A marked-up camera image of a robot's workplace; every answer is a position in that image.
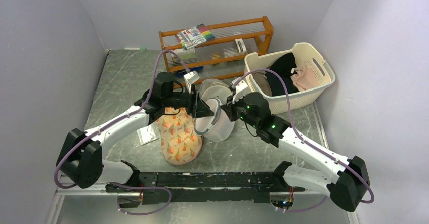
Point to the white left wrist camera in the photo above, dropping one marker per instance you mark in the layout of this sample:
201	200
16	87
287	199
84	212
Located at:
190	78

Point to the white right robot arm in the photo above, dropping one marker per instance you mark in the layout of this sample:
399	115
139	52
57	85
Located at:
344	180

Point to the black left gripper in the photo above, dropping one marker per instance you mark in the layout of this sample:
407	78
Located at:
195	106

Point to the white clip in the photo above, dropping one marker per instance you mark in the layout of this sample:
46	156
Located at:
240	45

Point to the floral orange laundry bag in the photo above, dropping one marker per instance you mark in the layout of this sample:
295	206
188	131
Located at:
179	142

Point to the white green box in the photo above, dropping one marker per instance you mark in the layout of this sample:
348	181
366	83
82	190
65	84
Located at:
182	54

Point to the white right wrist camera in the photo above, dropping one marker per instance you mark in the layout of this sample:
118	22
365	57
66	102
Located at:
241	89

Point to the blue flat box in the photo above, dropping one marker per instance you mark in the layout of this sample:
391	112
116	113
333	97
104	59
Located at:
181	73

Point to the beige mesh laundry bag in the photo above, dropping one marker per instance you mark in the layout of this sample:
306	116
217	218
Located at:
214	88

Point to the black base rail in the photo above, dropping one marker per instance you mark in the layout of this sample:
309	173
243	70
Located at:
159	187

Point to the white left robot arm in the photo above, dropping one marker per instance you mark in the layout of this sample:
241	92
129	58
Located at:
81	158

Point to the green white marker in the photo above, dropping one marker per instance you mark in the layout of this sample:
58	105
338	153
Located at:
135	48

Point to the black garment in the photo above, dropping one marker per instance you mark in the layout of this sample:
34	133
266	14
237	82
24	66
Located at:
283	67

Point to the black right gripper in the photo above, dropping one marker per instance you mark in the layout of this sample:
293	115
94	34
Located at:
229	107

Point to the orange wooden shelf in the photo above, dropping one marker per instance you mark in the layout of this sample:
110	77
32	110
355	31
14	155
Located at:
219	57

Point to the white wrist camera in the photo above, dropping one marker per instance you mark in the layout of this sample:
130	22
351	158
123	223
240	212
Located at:
190	78
241	89

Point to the clear blister pack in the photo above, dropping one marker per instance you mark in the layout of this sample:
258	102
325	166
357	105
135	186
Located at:
148	134

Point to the pink garment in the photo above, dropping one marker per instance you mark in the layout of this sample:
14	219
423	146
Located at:
303	78

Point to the aluminium frame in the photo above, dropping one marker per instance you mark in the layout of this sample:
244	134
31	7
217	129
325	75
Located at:
95	205

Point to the brown bra cup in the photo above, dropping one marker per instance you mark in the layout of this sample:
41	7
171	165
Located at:
262	82

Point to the colour marker pack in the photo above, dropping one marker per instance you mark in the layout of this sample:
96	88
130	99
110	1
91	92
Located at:
195	36

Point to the white mesh laundry bag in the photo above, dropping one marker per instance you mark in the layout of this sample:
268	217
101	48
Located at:
216	128

